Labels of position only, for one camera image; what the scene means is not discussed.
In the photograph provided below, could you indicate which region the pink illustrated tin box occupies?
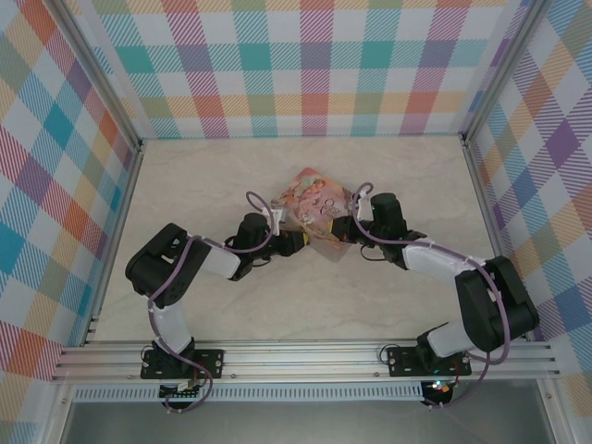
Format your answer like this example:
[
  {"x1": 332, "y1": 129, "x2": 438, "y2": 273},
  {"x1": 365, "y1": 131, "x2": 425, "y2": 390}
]
[{"x1": 269, "y1": 166, "x2": 357, "y2": 265}]

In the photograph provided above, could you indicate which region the grey metal panel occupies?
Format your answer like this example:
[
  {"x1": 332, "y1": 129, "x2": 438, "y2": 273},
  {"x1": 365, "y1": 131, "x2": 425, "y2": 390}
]
[{"x1": 59, "y1": 401, "x2": 554, "y2": 444}]

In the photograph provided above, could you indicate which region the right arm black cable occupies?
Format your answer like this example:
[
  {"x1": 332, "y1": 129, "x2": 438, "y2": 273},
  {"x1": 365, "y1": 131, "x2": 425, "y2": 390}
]
[{"x1": 359, "y1": 243, "x2": 389, "y2": 265}]

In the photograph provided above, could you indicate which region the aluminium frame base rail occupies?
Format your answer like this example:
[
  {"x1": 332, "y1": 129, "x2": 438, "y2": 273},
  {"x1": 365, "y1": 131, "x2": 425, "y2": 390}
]
[
  {"x1": 461, "y1": 136, "x2": 533, "y2": 344},
  {"x1": 80, "y1": 138, "x2": 147, "y2": 348}
]

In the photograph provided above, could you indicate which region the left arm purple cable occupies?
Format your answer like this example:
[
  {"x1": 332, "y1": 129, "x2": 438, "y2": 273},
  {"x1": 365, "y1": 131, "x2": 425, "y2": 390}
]
[{"x1": 147, "y1": 190, "x2": 281, "y2": 414}]

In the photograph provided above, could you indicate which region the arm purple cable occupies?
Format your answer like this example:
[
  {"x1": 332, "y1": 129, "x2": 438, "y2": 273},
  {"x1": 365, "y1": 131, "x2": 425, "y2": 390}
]
[
  {"x1": 351, "y1": 180, "x2": 514, "y2": 411},
  {"x1": 147, "y1": 190, "x2": 281, "y2": 414}
]

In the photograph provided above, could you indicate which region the aluminium mounting rail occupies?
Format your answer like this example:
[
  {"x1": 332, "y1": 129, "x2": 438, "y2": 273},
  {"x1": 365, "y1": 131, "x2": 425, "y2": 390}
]
[{"x1": 51, "y1": 338, "x2": 562, "y2": 384}]

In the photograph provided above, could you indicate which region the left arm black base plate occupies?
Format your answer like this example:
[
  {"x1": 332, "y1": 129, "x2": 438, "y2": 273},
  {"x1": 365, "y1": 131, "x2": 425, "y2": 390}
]
[{"x1": 140, "y1": 348, "x2": 227, "y2": 382}]

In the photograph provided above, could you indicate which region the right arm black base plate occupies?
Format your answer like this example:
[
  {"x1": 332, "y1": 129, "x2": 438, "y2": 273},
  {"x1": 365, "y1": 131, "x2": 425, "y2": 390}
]
[{"x1": 385, "y1": 345, "x2": 475, "y2": 378}]

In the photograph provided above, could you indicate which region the white slotted cable duct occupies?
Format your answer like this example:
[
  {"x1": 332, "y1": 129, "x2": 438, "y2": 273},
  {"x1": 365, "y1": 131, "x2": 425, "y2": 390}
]
[{"x1": 72, "y1": 381, "x2": 426, "y2": 404}]

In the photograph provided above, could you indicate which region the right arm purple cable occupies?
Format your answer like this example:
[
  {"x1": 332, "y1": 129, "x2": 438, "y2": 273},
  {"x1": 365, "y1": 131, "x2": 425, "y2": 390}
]
[{"x1": 351, "y1": 180, "x2": 514, "y2": 411}]

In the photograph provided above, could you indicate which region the aluminium frame upright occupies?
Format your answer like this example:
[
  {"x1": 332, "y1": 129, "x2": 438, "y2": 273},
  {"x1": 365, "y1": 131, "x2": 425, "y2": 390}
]
[
  {"x1": 55, "y1": 0, "x2": 145, "y2": 152},
  {"x1": 460, "y1": 0, "x2": 554, "y2": 147}
]

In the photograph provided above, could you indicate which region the aluminium frame leg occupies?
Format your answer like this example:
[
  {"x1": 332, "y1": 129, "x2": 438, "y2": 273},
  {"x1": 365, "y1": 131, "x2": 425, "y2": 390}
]
[
  {"x1": 535, "y1": 378, "x2": 573, "y2": 444},
  {"x1": 43, "y1": 383, "x2": 78, "y2": 444}
]

